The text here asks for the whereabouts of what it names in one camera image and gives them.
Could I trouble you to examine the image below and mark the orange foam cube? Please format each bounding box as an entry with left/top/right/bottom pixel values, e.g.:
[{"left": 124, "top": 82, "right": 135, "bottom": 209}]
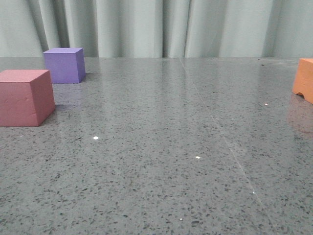
[{"left": 292, "top": 58, "right": 313, "bottom": 103}]

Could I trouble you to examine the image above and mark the purple foam cube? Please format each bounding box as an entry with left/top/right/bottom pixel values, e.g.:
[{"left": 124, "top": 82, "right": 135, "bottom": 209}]
[{"left": 43, "top": 48, "right": 86, "bottom": 83}]

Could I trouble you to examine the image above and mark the pink foam cube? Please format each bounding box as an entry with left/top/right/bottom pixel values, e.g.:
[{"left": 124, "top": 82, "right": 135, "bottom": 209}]
[{"left": 0, "top": 70, "right": 55, "bottom": 127}]

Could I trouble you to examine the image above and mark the pale green curtain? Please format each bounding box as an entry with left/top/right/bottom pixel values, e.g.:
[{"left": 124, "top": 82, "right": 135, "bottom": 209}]
[{"left": 0, "top": 0, "right": 313, "bottom": 57}]

